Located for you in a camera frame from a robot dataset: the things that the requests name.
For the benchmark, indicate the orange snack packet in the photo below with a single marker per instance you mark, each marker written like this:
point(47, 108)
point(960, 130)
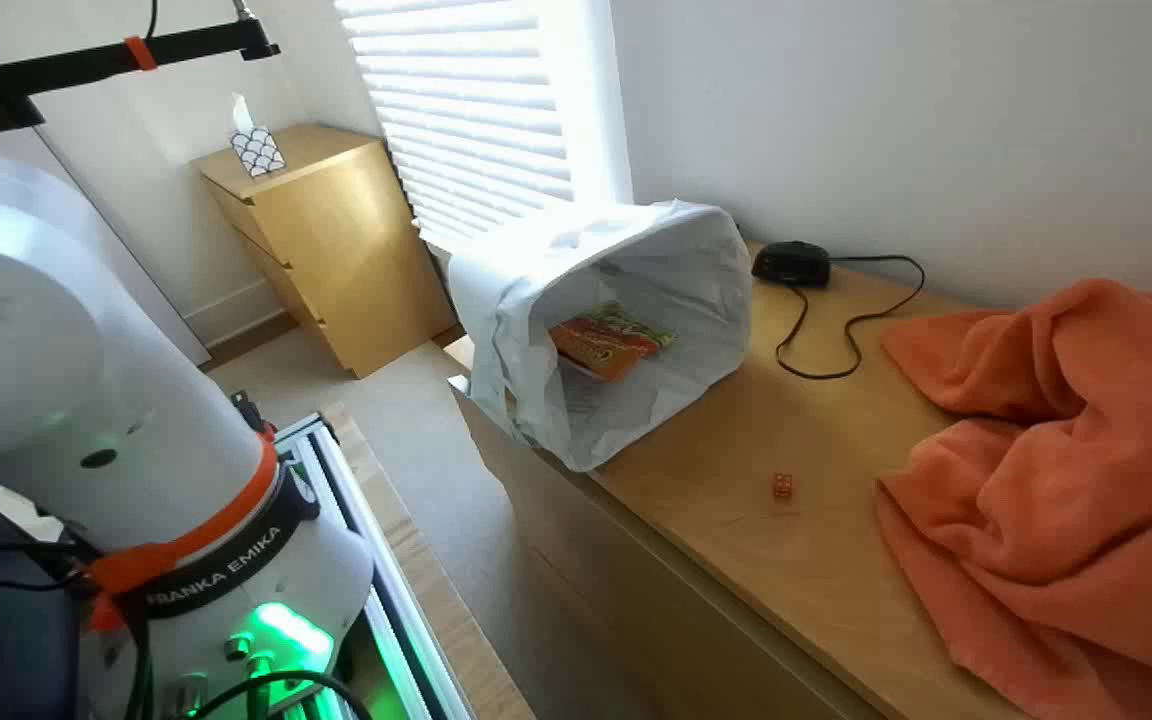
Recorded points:
point(607, 347)

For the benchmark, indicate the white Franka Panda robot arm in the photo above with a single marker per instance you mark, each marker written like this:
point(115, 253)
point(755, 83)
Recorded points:
point(40, 347)

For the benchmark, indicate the bin lined with white bag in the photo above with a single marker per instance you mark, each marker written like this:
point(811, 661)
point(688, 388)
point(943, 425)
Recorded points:
point(650, 272)

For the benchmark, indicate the long wooden counter cabinet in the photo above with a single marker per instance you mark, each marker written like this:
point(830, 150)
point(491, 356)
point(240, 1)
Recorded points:
point(738, 562)

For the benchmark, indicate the small orange candy piece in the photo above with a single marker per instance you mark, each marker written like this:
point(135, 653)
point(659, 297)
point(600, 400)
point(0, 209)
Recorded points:
point(781, 489)

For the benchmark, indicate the white window blinds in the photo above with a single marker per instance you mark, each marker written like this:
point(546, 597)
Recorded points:
point(471, 121)

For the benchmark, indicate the small wooden cabinet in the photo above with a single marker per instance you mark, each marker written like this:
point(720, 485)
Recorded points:
point(337, 240)

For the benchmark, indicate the patterned tissue box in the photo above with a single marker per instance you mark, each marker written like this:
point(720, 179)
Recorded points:
point(257, 150)

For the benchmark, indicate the orange fleece blanket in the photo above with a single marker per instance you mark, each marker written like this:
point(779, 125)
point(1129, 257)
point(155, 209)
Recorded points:
point(1082, 464)

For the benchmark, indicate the aluminium base frame rail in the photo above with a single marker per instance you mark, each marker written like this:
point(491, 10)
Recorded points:
point(377, 572)

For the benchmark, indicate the black camera boom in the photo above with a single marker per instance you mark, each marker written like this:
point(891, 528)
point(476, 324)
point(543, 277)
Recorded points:
point(82, 61)

